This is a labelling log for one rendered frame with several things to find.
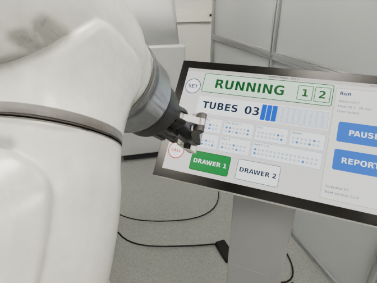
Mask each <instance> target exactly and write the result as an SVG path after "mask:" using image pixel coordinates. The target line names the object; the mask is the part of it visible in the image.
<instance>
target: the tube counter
mask: <svg viewBox="0 0 377 283"><path fill-rule="evenodd" d="M330 112H331V111H323V110H318V109H309V108H300V107H291V106H281V105H276V104H267V103H258V102H249V101H245V106H244V109H243V114H242V118H244V119H249V120H256V121H264V122H272V123H276V124H284V125H292V126H299V127H307V128H312V129H319V130H328V126H329V119H330Z"/></svg>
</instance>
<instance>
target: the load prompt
mask: <svg viewBox="0 0 377 283"><path fill-rule="evenodd" d="M334 87H335V85H330V84H318V83H307V82H300V81H288V80H276V79H265V78H258V77H246V76H234V75H222V74H211V73H205V77H204V81H203V85H202V88H201V92H207V93H217V94H226V95H235V96H240V97H250V98H259V99H269V100H274V101H284V102H293V103H302V104H312V105H317V106H327V107H332V101H333V94H334Z"/></svg>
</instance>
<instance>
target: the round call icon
mask: <svg viewBox="0 0 377 283"><path fill-rule="evenodd" d="M184 152H185V150H184V149H183V148H181V147H180V146H179V145H177V143H171V142H169V147H168V150H167V155H166V157H168V158H173V159H179V160H183V155H184Z"/></svg>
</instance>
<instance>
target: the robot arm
mask: <svg viewBox="0 0 377 283"><path fill-rule="evenodd" d="M206 117H207V114H206V113H204V112H199V113H197V114H195V113H193V114H192V115H188V112H187V110H186V109H184V108H183V107H181V106H179V104H178V100H177V97H176V94H175V92H174V90H173V89H172V88H171V82H170V79H169V76H168V74H167V72H166V70H165V69H164V68H163V66H162V65H161V64H160V63H159V61H158V60H157V59H156V58H155V55H154V54H153V52H152V51H151V49H150V48H149V47H148V45H147V44H146V43H145V40H144V36H143V33H142V29H141V27H140V25H139V23H138V22H137V20H136V18H135V16H134V14H133V13H132V11H131V9H130V8H129V6H128V5H127V3H126V2H125V0H0V283H109V278H110V274H111V269H112V263H113V257H114V251H115V246H116V240H117V232H118V224H119V214H120V207H121V191H122V185H121V151H122V141H123V134H124V133H133V134H135V135H137V136H142V137H150V136H153V137H155V138H157V139H159V140H161V141H164V140H165V139H167V140H169V141H170V142H171V143H177V145H179V146H180V147H181V148H183V149H184V150H185V151H187V152H188V153H192V154H196V151H197V146H198V145H201V140H202V136H203V132H204V129H205V123H206Z"/></svg>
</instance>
